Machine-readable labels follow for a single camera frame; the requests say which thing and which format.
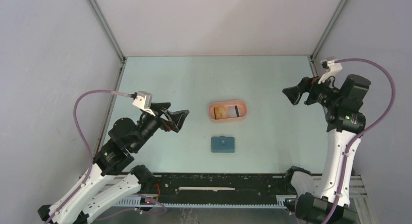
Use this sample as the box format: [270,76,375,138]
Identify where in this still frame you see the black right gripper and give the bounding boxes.
[282,71,342,109]

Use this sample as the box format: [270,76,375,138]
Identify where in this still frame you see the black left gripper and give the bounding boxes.
[133,103,190,152]

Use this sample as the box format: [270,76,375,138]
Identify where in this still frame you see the pink oval tray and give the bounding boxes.
[208,100,248,123]

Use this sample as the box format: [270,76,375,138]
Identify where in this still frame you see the blue card holder wallet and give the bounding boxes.
[211,136,235,153]

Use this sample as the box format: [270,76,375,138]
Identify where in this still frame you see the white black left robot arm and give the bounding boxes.
[38,103,189,224]

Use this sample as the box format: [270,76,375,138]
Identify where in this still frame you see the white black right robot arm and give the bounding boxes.
[282,74,371,224]

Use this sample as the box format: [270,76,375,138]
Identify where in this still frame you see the gold credit card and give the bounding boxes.
[213,106,228,120]

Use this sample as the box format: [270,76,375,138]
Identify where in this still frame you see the striped back credit card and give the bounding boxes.
[227,105,240,118]

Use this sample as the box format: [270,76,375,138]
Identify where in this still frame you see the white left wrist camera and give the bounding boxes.
[131,91,156,116]

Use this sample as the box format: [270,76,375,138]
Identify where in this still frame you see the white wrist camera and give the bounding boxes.
[318,57,343,84]
[131,91,156,116]

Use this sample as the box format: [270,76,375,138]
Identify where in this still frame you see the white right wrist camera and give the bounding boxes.
[318,57,343,84]

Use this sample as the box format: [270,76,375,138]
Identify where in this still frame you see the aluminium frame rail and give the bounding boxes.
[74,174,368,199]

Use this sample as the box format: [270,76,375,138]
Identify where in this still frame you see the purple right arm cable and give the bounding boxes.
[294,58,396,224]

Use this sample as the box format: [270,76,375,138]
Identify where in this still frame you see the blue-white cable duct strip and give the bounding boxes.
[112,196,286,209]

